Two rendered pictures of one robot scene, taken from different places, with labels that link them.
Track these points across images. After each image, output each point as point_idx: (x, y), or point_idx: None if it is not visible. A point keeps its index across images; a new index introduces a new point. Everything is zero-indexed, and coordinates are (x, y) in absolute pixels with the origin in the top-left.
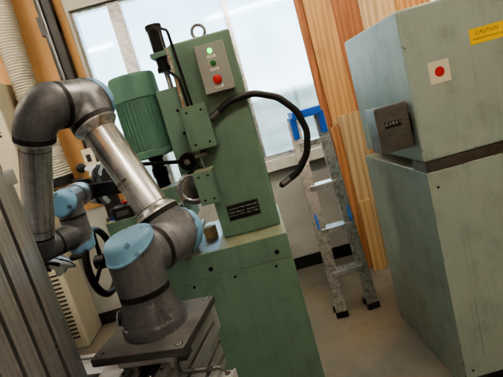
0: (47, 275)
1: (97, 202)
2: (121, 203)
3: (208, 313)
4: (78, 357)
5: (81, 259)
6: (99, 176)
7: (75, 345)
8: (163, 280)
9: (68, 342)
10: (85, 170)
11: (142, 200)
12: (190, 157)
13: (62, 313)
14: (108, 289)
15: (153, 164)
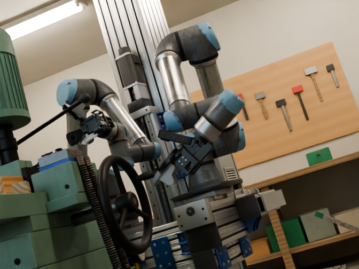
0: (141, 166)
1: (93, 140)
2: (57, 150)
3: None
4: (154, 211)
5: (141, 182)
6: (77, 119)
7: (152, 204)
8: None
9: (148, 195)
10: (84, 106)
11: None
12: None
13: (147, 186)
14: (141, 241)
15: (27, 139)
